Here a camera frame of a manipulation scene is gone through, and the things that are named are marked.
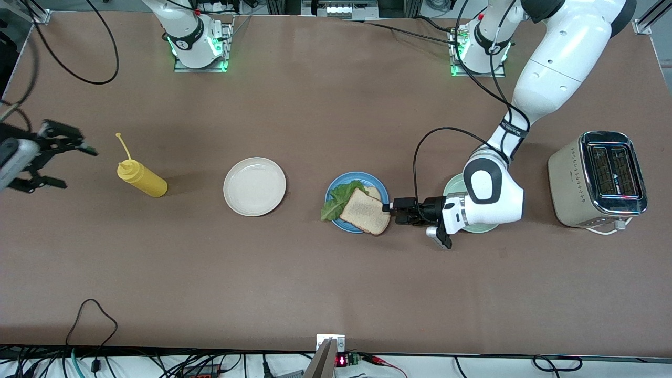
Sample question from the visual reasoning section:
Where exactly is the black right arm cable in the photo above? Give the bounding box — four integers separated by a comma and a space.
0, 0, 120, 132

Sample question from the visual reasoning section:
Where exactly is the red thin cable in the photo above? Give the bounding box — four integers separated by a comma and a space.
362, 354, 408, 378

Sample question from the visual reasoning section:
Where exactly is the long black base cable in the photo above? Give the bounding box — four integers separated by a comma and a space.
341, 18, 465, 48

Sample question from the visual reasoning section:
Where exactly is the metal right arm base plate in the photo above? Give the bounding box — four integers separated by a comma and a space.
173, 21, 233, 73

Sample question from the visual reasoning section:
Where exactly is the silver control box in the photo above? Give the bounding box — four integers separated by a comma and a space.
302, 0, 379, 19

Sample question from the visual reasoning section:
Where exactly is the aluminium frame bracket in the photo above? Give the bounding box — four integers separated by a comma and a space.
633, 0, 672, 36
16, 0, 51, 25

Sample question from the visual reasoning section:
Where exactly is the light green round plate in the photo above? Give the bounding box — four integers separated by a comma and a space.
442, 173, 500, 235

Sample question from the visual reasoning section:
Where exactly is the black coiled cable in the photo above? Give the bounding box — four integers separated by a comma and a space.
532, 355, 584, 373

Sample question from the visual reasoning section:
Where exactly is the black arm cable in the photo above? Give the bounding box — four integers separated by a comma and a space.
413, 0, 531, 203
0, 0, 120, 132

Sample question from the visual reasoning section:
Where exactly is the beige round plate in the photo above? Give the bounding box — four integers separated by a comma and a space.
223, 157, 287, 217

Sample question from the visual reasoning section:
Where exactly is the red black power strip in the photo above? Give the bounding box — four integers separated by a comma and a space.
181, 364, 224, 378

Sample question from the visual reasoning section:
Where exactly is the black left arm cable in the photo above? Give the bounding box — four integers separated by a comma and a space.
413, 0, 531, 203

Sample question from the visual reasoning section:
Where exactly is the yellow mustard squeeze bottle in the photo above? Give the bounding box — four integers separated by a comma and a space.
115, 132, 169, 198

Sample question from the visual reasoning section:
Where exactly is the green lettuce leaf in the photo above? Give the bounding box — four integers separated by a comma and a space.
320, 180, 369, 223

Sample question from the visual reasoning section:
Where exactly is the blue round plate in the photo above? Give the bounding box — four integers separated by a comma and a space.
324, 171, 390, 234

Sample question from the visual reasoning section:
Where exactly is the white toaster cord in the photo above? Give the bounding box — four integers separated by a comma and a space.
584, 218, 634, 236

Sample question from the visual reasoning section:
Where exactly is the short black base cable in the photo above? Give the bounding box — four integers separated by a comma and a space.
414, 15, 460, 35

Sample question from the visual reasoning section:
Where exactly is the beige chrome toaster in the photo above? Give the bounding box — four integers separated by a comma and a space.
548, 130, 649, 229

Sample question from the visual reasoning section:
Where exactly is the black looped cable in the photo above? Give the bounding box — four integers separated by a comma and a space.
66, 299, 119, 378

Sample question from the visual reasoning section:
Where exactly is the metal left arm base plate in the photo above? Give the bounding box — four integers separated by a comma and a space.
450, 29, 506, 78

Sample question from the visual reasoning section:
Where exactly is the silver camera mount bracket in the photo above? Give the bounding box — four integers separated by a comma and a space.
303, 334, 346, 378

